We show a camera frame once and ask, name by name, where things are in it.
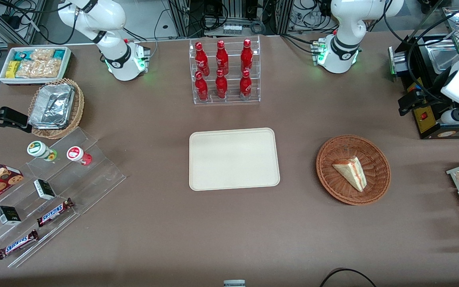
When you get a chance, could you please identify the triangular sandwich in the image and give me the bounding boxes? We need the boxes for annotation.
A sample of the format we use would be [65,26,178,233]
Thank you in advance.
[331,156,368,193]

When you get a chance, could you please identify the light wicker basket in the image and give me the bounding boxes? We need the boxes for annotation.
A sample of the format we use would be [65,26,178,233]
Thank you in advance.
[28,78,85,140]

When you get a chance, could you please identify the brown round wicker basket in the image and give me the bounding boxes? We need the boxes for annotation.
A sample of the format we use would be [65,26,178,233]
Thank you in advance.
[316,134,392,206]

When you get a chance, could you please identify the beige plastic tray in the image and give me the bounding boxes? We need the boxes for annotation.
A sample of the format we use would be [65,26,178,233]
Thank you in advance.
[189,128,281,192]

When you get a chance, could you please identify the black hot food display case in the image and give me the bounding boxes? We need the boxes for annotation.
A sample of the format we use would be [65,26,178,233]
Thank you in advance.
[388,6,459,140]

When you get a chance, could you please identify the green lidded cup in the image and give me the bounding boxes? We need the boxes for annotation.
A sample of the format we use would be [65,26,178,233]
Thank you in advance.
[27,141,58,162]

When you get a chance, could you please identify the stacked aluminium foil containers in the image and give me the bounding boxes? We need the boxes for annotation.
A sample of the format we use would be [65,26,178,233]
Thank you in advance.
[29,83,75,130]

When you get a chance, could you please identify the white rectangular snack bin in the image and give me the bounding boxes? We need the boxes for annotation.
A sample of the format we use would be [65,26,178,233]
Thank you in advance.
[0,46,72,86]

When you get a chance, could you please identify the yellow snack pack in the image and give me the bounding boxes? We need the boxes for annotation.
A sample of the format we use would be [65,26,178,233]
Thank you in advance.
[6,61,21,79]

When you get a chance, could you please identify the stainless steel food pan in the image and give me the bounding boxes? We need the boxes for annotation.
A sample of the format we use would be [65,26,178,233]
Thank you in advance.
[428,43,459,73]

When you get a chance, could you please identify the large clear cracker bag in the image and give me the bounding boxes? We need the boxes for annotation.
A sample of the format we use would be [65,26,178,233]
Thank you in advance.
[16,59,62,79]

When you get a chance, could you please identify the red lidded cup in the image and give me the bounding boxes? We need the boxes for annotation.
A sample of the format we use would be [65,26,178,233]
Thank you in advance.
[66,146,93,166]

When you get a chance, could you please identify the small black box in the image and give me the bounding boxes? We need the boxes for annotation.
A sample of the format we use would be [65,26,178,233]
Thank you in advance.
[33,179,56,201]
[0,205,22,226]

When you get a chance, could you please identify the small clear cracker bag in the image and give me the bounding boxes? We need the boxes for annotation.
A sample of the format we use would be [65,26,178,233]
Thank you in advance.
[30,48,55,61]

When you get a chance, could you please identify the clear acrylic tiered shelf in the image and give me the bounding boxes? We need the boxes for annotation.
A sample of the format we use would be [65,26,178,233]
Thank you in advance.
[0,127,127,269]

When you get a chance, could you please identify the brown snickers bar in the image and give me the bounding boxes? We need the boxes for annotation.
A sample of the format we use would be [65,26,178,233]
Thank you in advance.
[36,198,75,228]
[0,229,39,260]

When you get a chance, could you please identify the red cola bottle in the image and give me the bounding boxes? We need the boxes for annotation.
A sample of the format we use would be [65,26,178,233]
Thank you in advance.
[215,69,228,99]
[239,69,253,100]
[215,39,230,75]
[194,71,209,101]
[240,38,254,73]
[194,41,210,77]

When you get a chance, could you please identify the clear acrylic bottle rack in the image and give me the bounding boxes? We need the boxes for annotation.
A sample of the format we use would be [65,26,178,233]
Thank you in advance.
[188,35,261,105]

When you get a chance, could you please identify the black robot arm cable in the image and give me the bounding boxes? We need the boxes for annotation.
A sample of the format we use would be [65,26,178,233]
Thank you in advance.
[381,0,459,102]

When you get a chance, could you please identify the aluminium frame structure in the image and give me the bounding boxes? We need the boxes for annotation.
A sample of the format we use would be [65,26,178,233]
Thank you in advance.
[0,0,49,45]

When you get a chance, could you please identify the black looped table cable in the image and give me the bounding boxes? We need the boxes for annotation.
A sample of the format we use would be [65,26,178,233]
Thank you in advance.
[319,268,378,287]

